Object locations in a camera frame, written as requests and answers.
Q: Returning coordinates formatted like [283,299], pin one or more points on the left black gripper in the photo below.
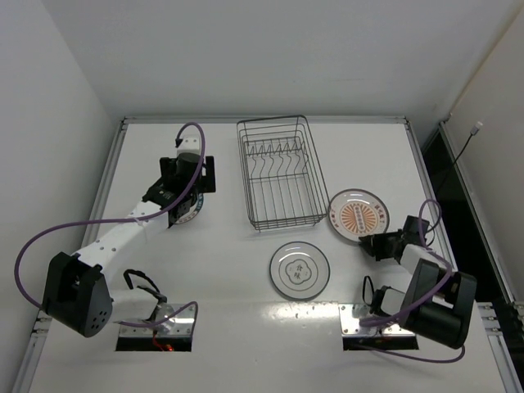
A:
[209,174]

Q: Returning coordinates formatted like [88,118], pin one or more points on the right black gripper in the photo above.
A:
[379,245]

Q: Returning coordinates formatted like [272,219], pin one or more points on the plate with red-blue rim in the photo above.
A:
[192,209]

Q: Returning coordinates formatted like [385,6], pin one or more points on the orange sunburst pattern plate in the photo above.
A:
[354,213]

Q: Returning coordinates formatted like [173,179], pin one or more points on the white plate with grey rim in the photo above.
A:
[299,271]

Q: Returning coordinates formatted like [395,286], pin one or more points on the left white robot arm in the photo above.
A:
[77,292]

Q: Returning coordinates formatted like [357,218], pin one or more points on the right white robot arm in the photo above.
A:
[438,301]

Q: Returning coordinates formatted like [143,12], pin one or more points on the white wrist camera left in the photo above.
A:
[188,144]

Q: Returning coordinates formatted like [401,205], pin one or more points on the grey wire dish rack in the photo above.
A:
[282,177]

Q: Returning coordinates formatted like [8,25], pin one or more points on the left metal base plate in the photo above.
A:
[179,326]

